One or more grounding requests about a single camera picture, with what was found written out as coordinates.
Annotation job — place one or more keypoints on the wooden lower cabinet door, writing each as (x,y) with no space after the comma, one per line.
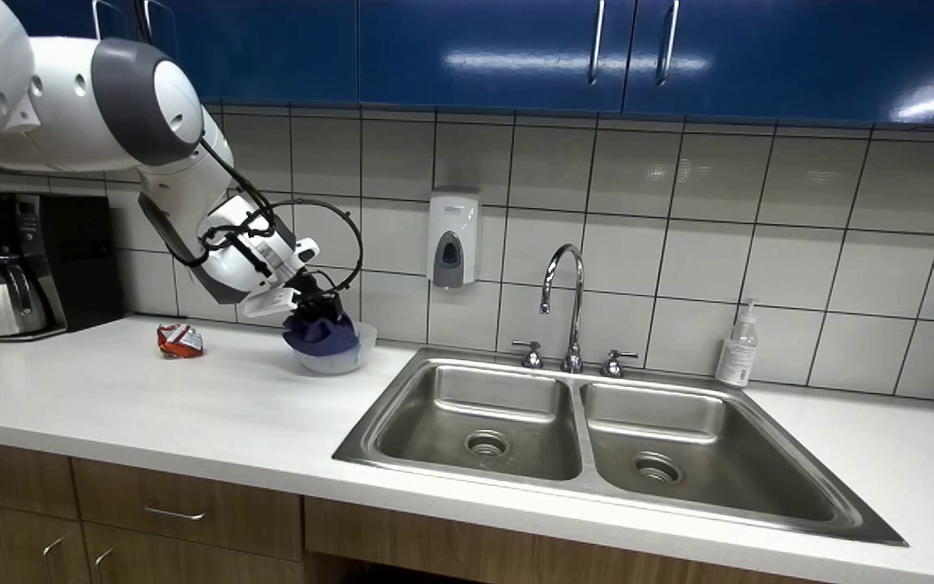
(210,568)
(2,552)

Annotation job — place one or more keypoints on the black coffee maker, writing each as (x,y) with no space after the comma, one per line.
(81,260)

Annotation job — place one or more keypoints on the light grey wrist camera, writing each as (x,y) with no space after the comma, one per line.
(266,307)

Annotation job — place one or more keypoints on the white wall soap dispenser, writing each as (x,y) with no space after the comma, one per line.
(453,236)

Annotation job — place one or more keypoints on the wooden drawer front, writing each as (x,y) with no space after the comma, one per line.
(13,482)
(240,508)

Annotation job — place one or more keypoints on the steel coffee carafe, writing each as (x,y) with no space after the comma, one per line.
(6,303)

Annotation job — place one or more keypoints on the clear pump soap bottle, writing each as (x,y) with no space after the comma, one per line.
(737,352)

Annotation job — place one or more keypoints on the wooden panel under sink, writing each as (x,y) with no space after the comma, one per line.
(552,554)

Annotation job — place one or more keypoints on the clear plastic bowl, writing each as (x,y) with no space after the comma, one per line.
(352,358)

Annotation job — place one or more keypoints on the silver drawer pull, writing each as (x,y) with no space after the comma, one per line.
(104,554)
(176,512)
(56,542)

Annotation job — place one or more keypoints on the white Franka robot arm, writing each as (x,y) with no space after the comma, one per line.
(67,107)

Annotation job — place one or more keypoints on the blue cabinet door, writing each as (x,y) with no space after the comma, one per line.
(802,51)
(56,18)
(273,48)
(486,34)

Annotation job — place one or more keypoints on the stainless steel double sink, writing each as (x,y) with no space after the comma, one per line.
(599,441)

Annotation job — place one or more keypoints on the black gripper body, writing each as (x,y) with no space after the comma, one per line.
(317,293)

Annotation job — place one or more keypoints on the blue cloth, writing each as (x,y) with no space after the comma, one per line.
(323,337)

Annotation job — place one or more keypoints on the crumpled red snack wrapper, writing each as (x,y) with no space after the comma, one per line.
(180,340)

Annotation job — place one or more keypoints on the chrome gooseneck faucet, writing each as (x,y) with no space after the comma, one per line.
(575,311)

